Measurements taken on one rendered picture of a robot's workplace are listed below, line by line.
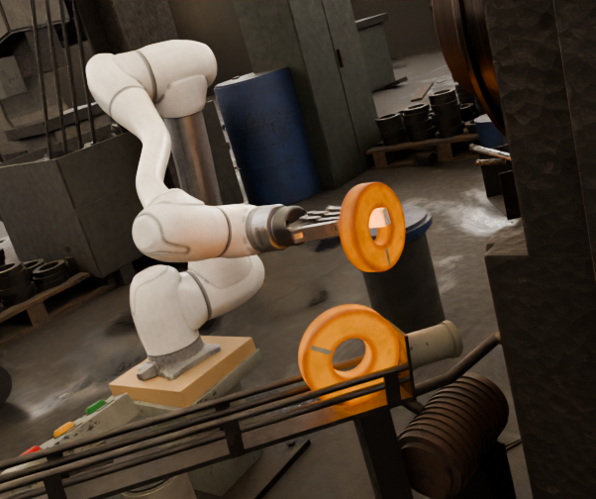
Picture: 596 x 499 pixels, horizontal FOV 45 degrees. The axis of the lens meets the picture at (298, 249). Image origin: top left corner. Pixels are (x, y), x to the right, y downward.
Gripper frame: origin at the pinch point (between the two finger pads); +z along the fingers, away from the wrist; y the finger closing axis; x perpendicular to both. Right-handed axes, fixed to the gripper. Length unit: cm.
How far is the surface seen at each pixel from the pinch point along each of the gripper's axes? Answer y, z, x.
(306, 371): 28.6, 2.5, -12.9
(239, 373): -18, -72, -47
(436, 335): 11.4, 14.4, -16.0
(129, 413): 32, -44, -23
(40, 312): -77, -293, -62
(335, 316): 23.2, 6.4, -6.6
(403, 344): 17.1, 12.2, -14.4
